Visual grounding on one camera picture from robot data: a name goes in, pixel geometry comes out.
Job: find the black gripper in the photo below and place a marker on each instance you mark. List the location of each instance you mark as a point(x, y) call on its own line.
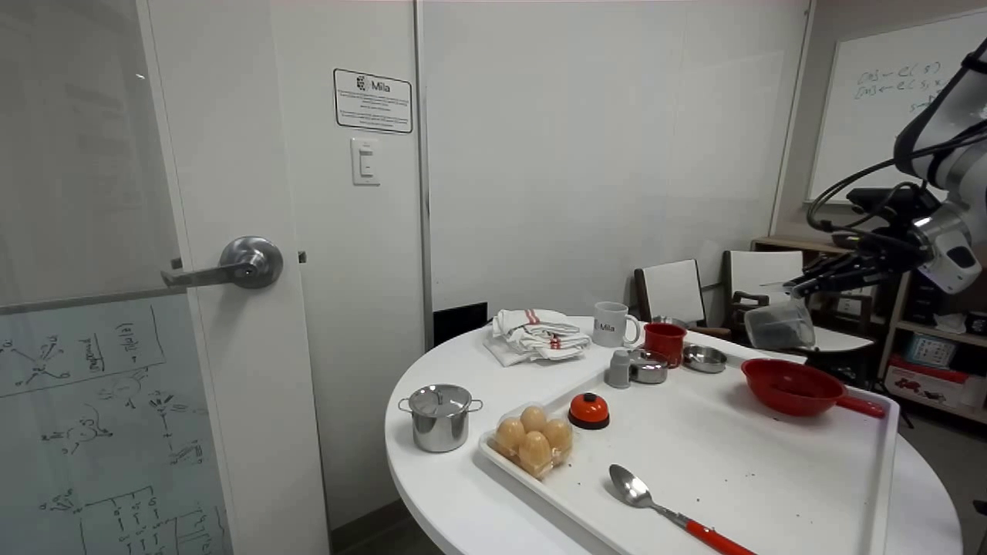
point(896, 236)

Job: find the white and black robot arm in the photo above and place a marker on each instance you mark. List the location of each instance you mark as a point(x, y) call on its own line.
point(960, 113)

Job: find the red bowl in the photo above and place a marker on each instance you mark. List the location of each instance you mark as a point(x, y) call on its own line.
point(792, 390)

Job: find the small steel bowl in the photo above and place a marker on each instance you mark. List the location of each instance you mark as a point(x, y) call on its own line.
point(703, 358)

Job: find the white backed black chair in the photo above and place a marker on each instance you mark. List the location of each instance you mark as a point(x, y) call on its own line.
point(765, 277)
point(674, 292)

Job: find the black pole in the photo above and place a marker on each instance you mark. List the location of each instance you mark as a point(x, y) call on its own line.
point(892, 328)

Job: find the wooden shelf unit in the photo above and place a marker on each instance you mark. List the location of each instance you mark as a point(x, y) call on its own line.
point(972, 328)

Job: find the red and white box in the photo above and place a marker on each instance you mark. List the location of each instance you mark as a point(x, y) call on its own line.
point(931, 386)

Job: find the red mug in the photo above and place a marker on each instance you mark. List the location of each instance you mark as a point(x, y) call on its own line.
point(663, 345)

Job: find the small steel dish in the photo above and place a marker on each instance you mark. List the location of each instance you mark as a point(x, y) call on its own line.
point(649, 374)

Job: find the white mug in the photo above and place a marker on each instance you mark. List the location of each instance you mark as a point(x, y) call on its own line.
point(611, 328)

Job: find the white tray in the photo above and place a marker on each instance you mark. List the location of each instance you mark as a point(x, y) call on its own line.
point(721, 482)

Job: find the orange call bell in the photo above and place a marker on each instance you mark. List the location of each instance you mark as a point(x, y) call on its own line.
point(590, 411)

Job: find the white cloth with red stripes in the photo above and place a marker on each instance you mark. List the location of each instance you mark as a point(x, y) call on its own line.
point(534, 333)

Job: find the black box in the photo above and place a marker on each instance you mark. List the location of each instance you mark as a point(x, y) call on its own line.
point(462, 323)

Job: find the steel pot with lid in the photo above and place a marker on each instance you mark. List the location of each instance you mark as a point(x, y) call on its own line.
point(439, 420)

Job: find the white door with glass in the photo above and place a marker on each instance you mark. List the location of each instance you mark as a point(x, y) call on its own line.
point(237, 411)

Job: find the white light switch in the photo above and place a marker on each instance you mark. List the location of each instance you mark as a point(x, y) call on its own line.
point(364, 163)

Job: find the white wall notice sign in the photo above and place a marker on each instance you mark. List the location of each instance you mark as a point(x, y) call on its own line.
point(375, 99)

